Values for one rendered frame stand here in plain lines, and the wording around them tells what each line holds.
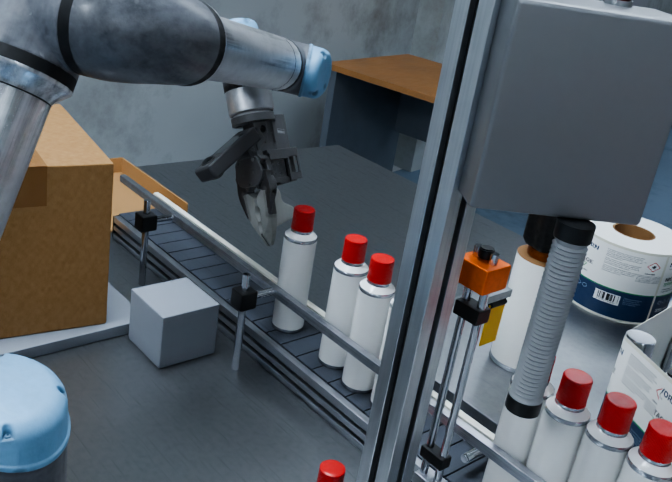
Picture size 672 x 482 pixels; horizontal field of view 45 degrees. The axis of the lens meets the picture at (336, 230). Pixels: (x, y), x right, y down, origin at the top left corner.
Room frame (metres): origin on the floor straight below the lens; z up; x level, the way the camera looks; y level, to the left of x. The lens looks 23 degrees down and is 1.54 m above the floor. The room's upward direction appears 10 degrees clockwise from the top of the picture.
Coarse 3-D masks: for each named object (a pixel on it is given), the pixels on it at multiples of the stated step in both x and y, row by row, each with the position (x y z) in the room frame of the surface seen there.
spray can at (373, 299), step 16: (384, 256) 1.01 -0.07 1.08; (368, 272) 1.00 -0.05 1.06; (384, 272) 0.99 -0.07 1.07; (368, 288) 0.99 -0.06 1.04; (384, 288) 0.99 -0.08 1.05; (368, 304) 0.98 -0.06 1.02; (384, 304) 0.98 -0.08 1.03; (352, 320) 1.00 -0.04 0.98; (368, 320) 0.98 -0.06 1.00; (384, 320) 0.98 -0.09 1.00; (352, 336) 0.99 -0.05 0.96; (368, 336) 0.98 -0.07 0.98; (352, 368) 0.98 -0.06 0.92; (368, 368) 0.98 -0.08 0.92; (352, 384) 0.98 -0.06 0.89; (368, 384) 0.98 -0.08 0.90
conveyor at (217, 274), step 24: (168, 240) 1.37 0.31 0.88; (192, 240) 1.39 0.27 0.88; (192, 264) 1.29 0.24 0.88; (216, 264) 1.31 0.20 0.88; (216, 288) 1.22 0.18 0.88; (264, 312) 1.16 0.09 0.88; (288, 336) 1.10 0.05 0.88; (312, 336) 1.11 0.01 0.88; (312, 360) 1.04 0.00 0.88; (336, 384) 0.99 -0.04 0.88; (360, 408) 0.94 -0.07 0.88; (456, 456) 0.87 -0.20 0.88; (480, 456) 0.88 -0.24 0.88; (456, 480) 0.82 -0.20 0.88; (480, 480) 0.83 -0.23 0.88
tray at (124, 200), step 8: (112, 160) 1.79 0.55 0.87; (120, 160) 1.80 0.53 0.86; (120, 168) 1.80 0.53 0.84; (128, 168) 1.78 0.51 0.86; (136, 168) 1.75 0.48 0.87; (136, 176) 1.75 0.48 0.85; (144, 176) 1.72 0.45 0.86; (120, 184) 1.72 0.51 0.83; (144, 184) 1.72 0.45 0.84; (152, 184) 1.70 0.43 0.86; (160, 184) 1.67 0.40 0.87; (120, 192) 1.68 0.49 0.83; (128, 192) 1.68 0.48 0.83; (152, 192) 1.69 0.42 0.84; (160, 192) 1.67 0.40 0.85; (168, 192) 1.65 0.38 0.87; (112, 200) 1.62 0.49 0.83; (120, 200) 1.63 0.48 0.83; (128, 200) 1.64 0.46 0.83; (136, 200) 1.65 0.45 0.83; (176, 200) 1.62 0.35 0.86; (112, 208) 1.58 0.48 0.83; (120, 208) 1.59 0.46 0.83; (128, 208) 1.60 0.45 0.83; (136, 208) 1.60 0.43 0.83; (152, 208) 1.62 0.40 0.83; (184, 208) 1.60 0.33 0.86; (112, 216) 1.54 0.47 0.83; (112, 224) 1.50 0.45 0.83
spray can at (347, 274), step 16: (352, 240) 1.04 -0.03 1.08; (352, 256) 1.04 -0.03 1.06; (336, 272) 1.04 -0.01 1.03; (352, 272) 1.03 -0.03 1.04; (336, 288) 1.03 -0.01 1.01; (352, 288) 1.03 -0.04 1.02; (336, 304) 1.03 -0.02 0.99; (352, 304) 1.03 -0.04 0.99; (336, 320) 1.03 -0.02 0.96; (320, 352) 1.04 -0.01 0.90; (336, 352) 1.03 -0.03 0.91; (336, 368) 1.03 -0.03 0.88
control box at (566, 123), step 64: (512, 0) 0.71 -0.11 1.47; (576, 0) 0.76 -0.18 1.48; (512, 64) 0.70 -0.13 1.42; (576, 64) 0.71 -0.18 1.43; (640, 64) 0.72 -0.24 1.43; (512, 128) 0.70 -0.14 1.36; (576, 128) 0.71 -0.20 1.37; (640, 128) 0.72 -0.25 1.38; (512, 192) 0.70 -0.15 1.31; (576, 192) 0.71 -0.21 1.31; (640, 192) 0.72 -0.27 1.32
